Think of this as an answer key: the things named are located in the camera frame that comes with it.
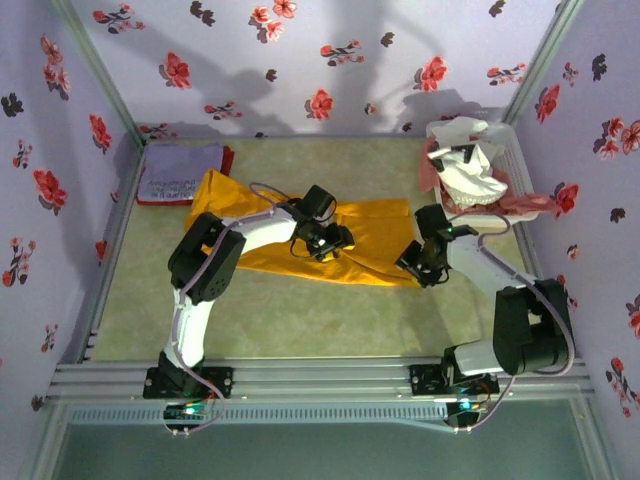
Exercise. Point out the orange t-shirt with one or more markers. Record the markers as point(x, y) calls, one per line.
point(375, 235)

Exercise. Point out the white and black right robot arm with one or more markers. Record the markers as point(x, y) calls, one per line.
point(480, 260)

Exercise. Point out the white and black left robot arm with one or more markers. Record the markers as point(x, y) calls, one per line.
point(260, 230)

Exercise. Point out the white crumpled t-shirt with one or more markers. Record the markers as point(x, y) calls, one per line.
point(470, 172)

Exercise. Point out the pink crumpled t-shirt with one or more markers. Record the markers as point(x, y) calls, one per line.
point(525, 204)

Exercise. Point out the folded purple and red clothes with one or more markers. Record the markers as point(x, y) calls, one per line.
point(228, 157)

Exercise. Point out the white plastic laundry basket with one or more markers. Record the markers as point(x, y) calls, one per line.
point(517, 165)

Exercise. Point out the controller board with green light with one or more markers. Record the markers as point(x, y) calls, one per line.
point(187, 412)
point(465, 407)

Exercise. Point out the aluminium cross rail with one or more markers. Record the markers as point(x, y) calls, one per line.
point(320, 380)

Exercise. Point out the grey aluminium frame post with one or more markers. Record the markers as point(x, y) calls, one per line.
point(541, 60)
point(98, 65)

